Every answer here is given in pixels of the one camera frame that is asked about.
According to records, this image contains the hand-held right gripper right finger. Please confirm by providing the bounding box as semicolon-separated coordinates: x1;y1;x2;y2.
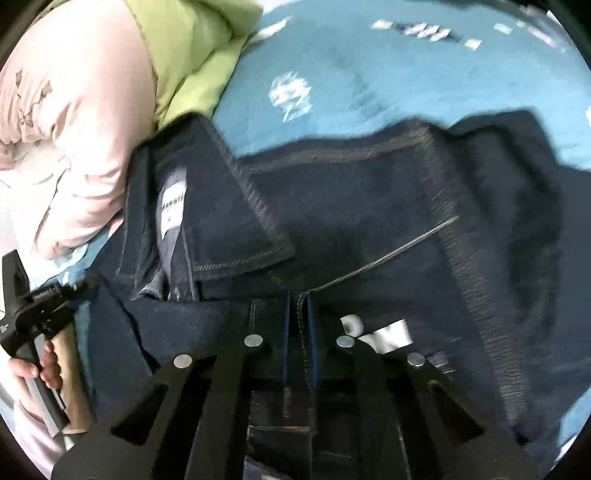
307;295;542;480

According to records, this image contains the person's light pink clothing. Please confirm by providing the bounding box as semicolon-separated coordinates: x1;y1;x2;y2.
11;401;66;478

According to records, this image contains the teal patterned blanket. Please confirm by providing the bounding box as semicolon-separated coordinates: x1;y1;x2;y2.
46;0;591;446

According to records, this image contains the pink quilt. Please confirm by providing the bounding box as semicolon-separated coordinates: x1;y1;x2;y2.
0;0;161;260

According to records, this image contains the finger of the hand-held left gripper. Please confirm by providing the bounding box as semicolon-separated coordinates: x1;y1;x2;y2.
46;281;101;309

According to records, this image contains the tan panel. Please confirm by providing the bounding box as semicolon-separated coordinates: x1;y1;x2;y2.
48;322;97;435

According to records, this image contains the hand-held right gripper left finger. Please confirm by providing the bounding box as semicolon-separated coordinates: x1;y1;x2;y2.
52;295;293;480

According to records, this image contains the person's left hand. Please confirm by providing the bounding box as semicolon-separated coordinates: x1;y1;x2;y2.
8;340;64;391

